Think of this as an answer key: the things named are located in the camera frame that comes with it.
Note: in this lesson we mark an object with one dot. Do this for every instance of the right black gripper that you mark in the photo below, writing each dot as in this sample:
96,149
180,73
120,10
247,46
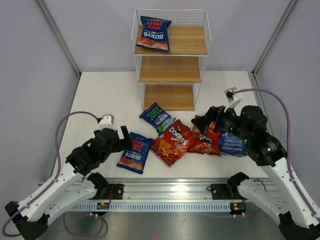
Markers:
215,113

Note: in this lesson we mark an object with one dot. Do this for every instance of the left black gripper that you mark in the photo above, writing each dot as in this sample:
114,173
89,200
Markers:
123,144

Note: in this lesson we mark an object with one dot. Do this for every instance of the Burts spicy chilli bag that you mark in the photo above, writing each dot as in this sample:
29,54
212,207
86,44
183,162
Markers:
134,159
154,34

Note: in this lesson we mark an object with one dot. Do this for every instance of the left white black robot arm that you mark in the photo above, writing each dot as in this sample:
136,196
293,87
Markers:
76,182

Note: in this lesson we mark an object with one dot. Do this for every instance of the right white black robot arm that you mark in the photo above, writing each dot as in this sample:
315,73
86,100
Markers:
294,218

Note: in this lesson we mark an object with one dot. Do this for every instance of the small red Doritos bag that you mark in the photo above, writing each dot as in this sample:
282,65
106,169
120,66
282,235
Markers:
206,143

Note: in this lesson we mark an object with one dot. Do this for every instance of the Kettle sea salt vinegar bag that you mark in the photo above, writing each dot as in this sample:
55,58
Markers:
232,145

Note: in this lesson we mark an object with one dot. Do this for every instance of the Burts sea salt vinegar bag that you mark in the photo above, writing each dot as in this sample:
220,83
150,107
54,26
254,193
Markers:
157,117

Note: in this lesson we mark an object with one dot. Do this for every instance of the large red Doritos bag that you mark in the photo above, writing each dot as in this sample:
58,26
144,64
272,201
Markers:
173,143

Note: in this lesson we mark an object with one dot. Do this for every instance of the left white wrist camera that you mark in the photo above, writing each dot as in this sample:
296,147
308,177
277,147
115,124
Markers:
106,122

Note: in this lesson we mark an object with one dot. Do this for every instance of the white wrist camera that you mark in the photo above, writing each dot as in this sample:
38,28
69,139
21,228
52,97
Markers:
233,98
106,122

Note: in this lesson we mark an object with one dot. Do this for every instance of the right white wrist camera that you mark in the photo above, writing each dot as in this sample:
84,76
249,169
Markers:
233,98

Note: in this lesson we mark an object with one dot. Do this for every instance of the white wire wooden shelf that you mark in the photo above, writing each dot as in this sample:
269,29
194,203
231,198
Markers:
172,79

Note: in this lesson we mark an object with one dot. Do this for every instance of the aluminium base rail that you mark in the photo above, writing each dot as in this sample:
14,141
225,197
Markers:
165,190

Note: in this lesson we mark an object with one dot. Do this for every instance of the white slotted cable duct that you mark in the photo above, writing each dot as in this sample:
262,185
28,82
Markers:
215,207

